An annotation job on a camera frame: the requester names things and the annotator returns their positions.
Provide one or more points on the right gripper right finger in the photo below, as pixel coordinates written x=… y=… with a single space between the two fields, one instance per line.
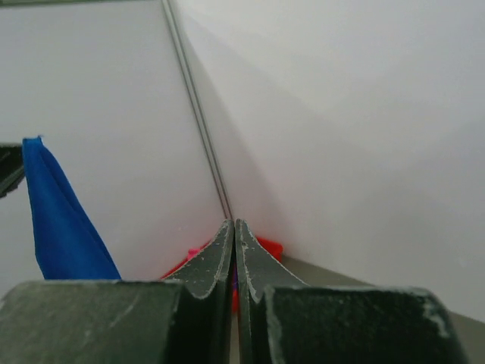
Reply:
x=284 y=320

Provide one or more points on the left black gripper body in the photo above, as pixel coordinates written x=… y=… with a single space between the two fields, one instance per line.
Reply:
x=11 y=164

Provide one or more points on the grey corner frame post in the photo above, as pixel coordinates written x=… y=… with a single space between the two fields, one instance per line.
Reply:
x=170 y=12

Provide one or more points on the red plastic bin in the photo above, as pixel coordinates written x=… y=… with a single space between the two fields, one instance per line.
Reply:
x=274 y=248

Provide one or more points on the dark blue towel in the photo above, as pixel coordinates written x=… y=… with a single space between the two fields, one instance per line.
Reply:
x=67 y=245

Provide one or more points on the pink towel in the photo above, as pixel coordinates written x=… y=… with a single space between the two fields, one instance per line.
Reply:
x=192 y=253

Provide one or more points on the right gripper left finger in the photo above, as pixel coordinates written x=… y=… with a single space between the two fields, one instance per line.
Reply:
x=184 y=318

